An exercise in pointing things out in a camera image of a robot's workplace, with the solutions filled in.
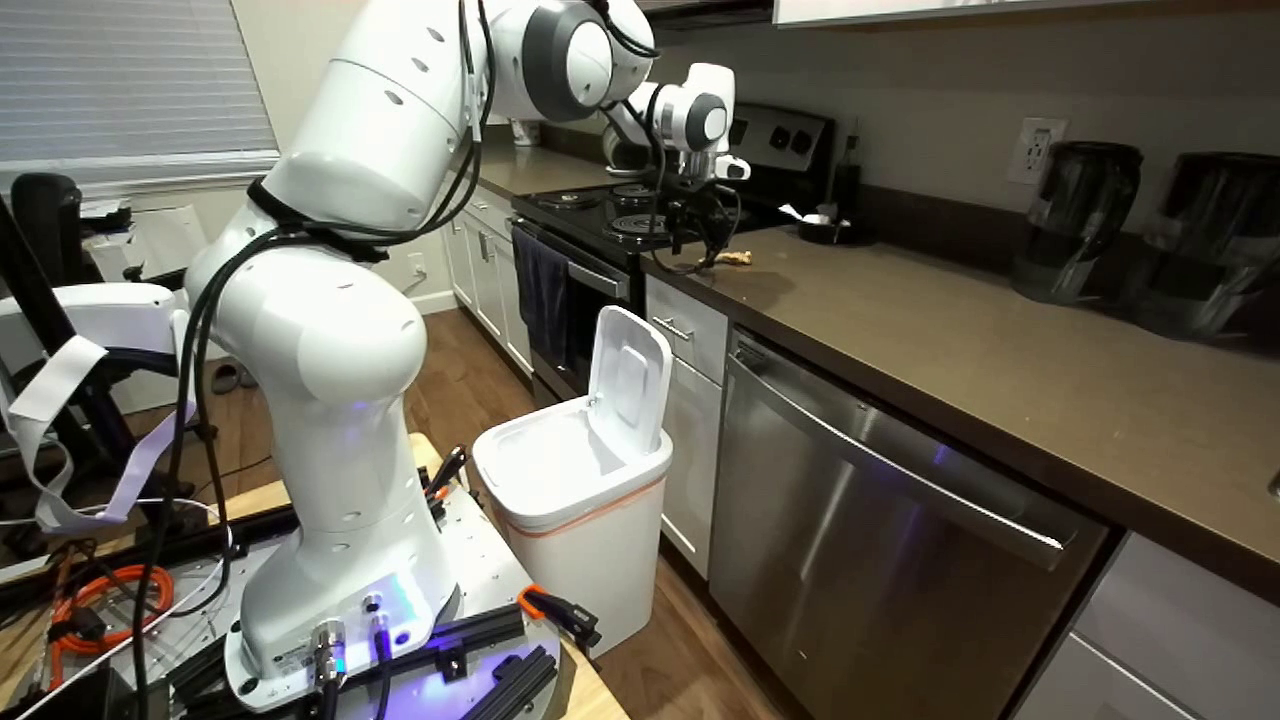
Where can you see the small tan rubbish piece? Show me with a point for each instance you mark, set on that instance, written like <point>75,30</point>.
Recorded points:
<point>736,256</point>

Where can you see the black spoon rest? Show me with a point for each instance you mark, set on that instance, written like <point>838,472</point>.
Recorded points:
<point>821,226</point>

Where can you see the dark blue hanging towel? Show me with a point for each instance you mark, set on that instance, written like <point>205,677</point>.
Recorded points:
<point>541,295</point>

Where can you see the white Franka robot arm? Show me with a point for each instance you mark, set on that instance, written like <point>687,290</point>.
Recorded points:
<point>344,334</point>

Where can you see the white trash bin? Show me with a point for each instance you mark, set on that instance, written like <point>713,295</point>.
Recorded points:
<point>584,494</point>

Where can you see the black stainless kitchen stove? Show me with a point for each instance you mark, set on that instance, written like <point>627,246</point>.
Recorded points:
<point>785,142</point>

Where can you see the stainless steel dishwasher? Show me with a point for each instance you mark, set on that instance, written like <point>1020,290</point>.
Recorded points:
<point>866,533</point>

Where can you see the grey white cabinet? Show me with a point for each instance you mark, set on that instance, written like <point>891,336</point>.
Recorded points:
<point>1175,642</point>

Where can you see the white base cabinets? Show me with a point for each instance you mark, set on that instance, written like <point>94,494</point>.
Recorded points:
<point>483,264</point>

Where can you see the black orange clamp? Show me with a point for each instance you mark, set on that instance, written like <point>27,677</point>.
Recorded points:
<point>520,633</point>

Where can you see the white upper cabinet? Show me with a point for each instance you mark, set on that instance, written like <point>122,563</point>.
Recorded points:
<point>984,11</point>

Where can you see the white wall outlet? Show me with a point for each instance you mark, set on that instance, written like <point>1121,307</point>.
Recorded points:
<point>1038,150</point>

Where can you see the white drawer cabinet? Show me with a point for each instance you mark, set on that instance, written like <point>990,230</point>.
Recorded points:
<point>692,424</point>

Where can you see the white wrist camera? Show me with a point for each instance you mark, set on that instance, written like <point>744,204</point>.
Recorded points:
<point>735,168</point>

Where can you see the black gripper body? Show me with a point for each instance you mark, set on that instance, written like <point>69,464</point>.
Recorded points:
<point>703,194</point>

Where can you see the black tripod stand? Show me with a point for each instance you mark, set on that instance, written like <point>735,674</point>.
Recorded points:
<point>55,264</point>

